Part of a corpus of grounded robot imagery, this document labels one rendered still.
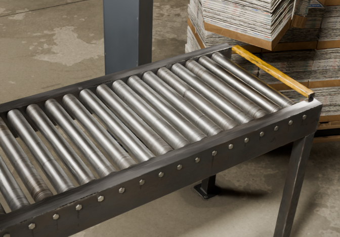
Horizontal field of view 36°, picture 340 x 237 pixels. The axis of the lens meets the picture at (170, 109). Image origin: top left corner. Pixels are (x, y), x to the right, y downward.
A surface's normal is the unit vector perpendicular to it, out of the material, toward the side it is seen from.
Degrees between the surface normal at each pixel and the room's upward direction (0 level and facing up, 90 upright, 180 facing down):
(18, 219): 0
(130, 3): 90
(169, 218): 0
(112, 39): 90
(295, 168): 90
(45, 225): 90
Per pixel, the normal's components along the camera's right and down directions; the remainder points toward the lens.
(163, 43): 0.04, -0.83
